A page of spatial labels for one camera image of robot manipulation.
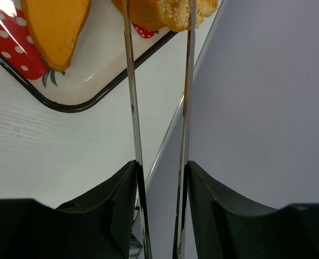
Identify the tall orange fake muffin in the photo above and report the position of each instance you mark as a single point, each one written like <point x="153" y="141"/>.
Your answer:
<point x="152" y="15"/>

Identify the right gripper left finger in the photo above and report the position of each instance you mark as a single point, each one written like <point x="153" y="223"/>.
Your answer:
<point x="99" y="222"/>

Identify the long orange fake baguette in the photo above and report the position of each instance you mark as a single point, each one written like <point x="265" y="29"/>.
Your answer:
<point x="55" y="27"/>

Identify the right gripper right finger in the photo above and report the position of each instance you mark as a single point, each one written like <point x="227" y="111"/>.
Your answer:
<point x="227" y="224"/>

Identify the strawberry pattern tray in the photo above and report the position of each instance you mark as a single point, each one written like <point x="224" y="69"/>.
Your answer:
<point x="97" y="66"/>

